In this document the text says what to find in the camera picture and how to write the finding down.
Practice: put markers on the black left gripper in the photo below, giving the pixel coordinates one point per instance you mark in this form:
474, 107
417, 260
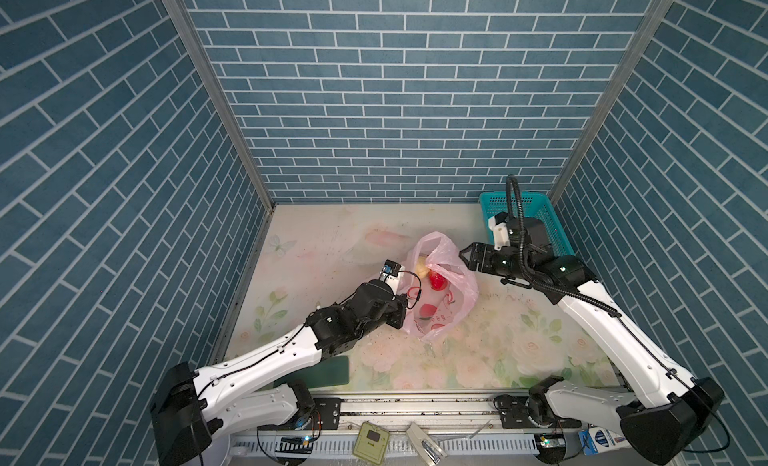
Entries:
399, 305

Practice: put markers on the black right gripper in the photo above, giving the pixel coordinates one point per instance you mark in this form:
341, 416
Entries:
484, 256

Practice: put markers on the pink plastic bag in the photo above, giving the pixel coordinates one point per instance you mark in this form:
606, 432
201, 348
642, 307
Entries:
432, 314

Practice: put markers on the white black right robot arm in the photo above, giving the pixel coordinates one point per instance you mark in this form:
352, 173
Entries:
666, 408

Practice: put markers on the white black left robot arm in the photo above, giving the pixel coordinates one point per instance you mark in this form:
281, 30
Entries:
194, 408

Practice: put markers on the teal plastic basket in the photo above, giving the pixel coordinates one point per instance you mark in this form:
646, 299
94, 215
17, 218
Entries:
534, 205

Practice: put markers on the beige potato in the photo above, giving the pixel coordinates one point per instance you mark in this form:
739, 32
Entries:
421, 269

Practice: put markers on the green timer device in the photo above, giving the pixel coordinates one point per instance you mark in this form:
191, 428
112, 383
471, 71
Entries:
371, 443

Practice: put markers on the grey remote device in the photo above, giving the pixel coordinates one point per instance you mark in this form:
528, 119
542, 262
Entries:
425, 446

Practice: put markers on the white blue box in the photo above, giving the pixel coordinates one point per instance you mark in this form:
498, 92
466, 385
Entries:
597, 440

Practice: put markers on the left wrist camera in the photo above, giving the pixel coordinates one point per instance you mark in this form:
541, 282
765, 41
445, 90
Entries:
390, 275

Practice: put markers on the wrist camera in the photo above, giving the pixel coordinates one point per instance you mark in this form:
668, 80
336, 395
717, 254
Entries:
390, 275
498, 227

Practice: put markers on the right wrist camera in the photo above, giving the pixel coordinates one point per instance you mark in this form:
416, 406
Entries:
498, 227

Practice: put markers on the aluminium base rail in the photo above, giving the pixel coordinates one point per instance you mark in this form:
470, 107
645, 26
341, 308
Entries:
467, 425

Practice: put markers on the aluminium corner post right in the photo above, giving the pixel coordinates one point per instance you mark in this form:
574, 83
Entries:
657, 10

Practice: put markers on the aluminium corner post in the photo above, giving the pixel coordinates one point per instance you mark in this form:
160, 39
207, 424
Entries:
657, 10
184, 26

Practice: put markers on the aluminium corner post left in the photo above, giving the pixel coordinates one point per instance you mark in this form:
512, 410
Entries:
184, 26

